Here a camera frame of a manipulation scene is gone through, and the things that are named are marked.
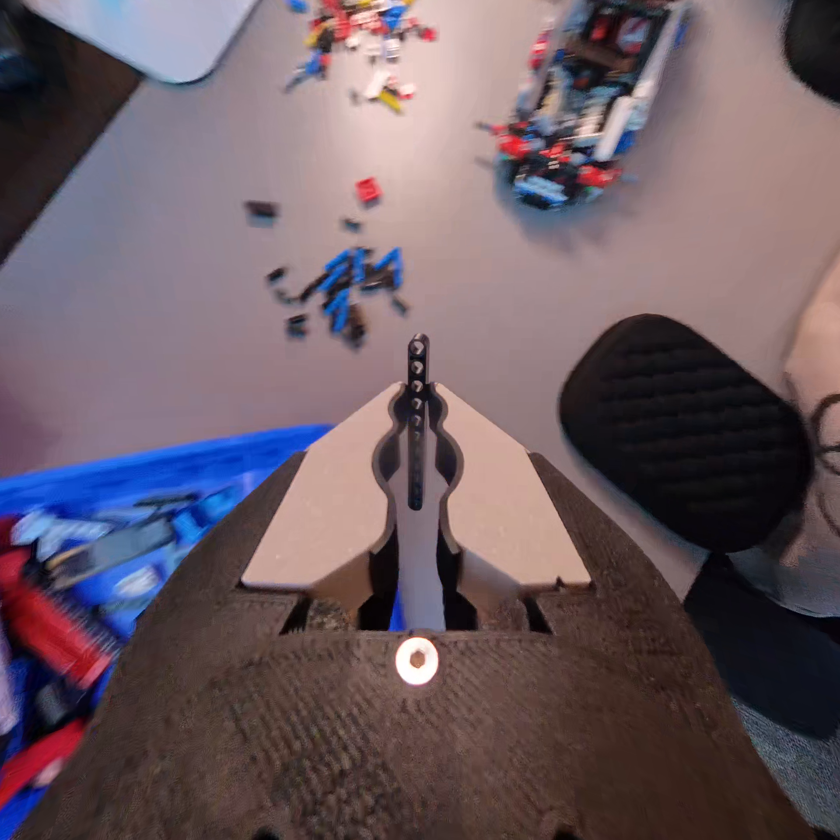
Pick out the heap of large lego parts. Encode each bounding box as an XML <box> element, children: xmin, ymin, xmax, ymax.
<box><xmin>0</xmin><ymin>489</ymin><xmax>245</xmax><ymax>796</ymax></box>

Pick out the white book stand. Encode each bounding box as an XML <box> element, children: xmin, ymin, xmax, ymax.
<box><xmin>26</xmin><ymin>0</ymin><xmax>261</xmax><ymax>85</ymax></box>

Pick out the black lego beam with holes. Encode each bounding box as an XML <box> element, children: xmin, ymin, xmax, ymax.
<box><xmin>406</xmin><ymin>332</ymin><xmax>432</xmax><ymax>512</ymax></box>

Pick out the pile of small lego pieces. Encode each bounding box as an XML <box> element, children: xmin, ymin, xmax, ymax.
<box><xmin>282</xmin><ymin>0</ymin><xmax>439</xmax><ymax>114</ymax></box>

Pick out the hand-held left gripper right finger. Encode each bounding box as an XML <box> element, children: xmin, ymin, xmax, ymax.
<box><xmin>430</xmin><ymin>382</ymin><xmax>595</xmax><ymax>608</ymax></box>

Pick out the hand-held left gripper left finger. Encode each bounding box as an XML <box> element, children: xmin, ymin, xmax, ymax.
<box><xmin>241</xmin><ymin>382</ymin><xmax>404</xmax><ymax>611</ymax></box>

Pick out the pile of blue black pins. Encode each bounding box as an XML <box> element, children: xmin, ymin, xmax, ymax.
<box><xmin>264</xmin><ymin>245</ymin><xmax>412</xmax><ymax>350</ymax></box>

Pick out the lego car model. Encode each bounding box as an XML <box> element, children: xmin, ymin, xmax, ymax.
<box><xmin>476</xmin><ymin>0</ymin><xmax>691</xmax><ymax>212</ymax></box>

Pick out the blue plastic bin white label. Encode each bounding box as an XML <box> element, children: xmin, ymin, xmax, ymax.
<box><xmin>0</xmin><ymin>425</ymin><xmax>337</xmax><ymax>836</ymax></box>

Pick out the thin black cable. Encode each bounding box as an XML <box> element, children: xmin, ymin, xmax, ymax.
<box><xmin>809</xmin><ymin>392</ymin><xmax>840</xmax><ymax>475</ymax></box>

